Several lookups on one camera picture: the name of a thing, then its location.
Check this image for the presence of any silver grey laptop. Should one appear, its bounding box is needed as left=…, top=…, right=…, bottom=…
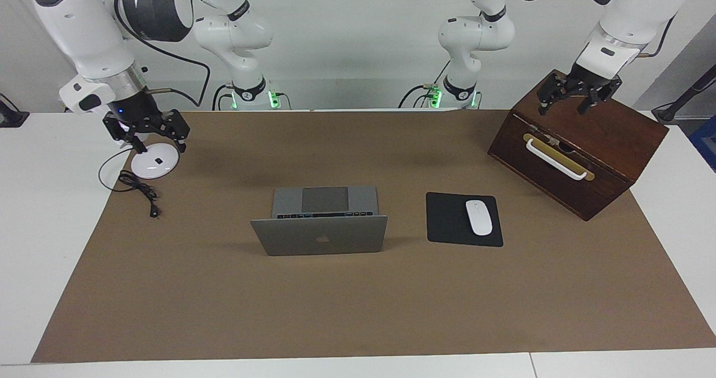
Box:
left=250, top=186, right=388, bottom=257

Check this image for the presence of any dark brown wooden box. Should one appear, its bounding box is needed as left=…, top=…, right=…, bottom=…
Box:
left=487, top=69, right=670, bottom=222

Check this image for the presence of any black tripod leg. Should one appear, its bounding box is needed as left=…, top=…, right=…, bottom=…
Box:
left=652, top=64, right=716, bottom=125

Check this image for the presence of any blue crate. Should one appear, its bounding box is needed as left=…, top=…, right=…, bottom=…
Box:
left=689, top=115, right=716, bottom=173

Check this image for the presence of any black clamp stand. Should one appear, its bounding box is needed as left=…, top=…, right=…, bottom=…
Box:
left=0, top=93, right=30, bottom=129

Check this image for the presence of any white computer mouse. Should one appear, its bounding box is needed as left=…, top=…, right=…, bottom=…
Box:
left=465, top=200, right=493, bottom=237

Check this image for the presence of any black mouse pad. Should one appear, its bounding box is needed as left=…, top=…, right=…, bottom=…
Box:
left=426, top=192, right=504, bottom=248

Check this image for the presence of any brown table mat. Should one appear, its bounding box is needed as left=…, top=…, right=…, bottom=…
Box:
left=31, top=108, right=716, bottom=363

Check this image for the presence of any black lamp power cable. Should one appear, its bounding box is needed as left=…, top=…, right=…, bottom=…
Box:
left=98, top=146, right=163, bottom=218

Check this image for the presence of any brass handle plate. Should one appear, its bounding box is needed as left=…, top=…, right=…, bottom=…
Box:
left=522, top=133, right=596, bottom=182

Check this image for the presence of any white box handle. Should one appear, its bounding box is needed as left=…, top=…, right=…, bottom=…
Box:
left=526, top=139, right=588, bottom=181

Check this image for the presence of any black right base cable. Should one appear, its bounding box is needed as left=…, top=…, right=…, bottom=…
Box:
left=211, top=83, right=235, bottom=111

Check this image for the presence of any black base cable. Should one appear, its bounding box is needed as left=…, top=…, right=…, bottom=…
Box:
left=211, top=83, right=235, bottom=111
left=398, top=59, right=451, bottom=109

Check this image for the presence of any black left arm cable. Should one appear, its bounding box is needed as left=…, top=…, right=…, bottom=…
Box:
left=508, top=0, right=679, bottom=59

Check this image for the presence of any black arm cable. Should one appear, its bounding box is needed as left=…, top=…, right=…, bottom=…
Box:
left=508, top=0, right=679, bottom=59
left=114, top=0, right=212, bottom=110

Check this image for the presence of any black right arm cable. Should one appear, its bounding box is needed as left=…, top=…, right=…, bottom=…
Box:
left=114, top=0, right=212, bottom=110

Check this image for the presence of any black left base cable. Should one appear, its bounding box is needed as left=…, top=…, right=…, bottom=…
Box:
left=398, top=59, right=451, bottom=109

